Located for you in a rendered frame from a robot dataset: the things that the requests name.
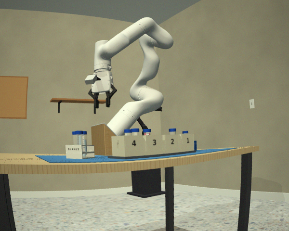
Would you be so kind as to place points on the blue bench mat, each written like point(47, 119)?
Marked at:
point(96, 160)

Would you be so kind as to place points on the sample tube with blue cap and orange dot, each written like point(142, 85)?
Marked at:
point(146, 131)

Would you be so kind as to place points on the beige tube rack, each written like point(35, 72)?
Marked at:
point(75, 152)

